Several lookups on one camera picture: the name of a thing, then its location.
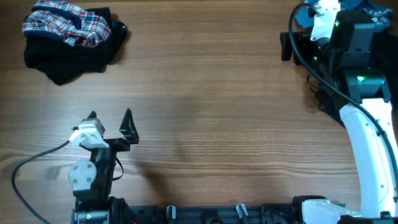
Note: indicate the black knit garment with buttons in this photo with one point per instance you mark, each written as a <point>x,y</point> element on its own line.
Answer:
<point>63,63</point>

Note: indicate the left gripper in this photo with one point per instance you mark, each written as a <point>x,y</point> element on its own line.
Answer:
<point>129,135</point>

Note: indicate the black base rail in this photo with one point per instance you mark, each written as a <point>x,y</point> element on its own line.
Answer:
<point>259,214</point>

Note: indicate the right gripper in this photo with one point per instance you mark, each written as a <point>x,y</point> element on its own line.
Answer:
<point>298,47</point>

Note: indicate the red blue plaid garment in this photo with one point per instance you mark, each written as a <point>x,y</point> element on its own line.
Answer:
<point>66,22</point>

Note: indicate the blue patterned garment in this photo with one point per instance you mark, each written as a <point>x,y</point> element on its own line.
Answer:
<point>381,15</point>

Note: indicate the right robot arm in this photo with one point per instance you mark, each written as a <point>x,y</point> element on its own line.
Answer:
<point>337,52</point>

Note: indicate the black mesh garment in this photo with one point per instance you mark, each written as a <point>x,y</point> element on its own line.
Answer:
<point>384,57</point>

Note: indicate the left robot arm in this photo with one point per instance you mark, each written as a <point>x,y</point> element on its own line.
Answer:
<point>91,179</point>

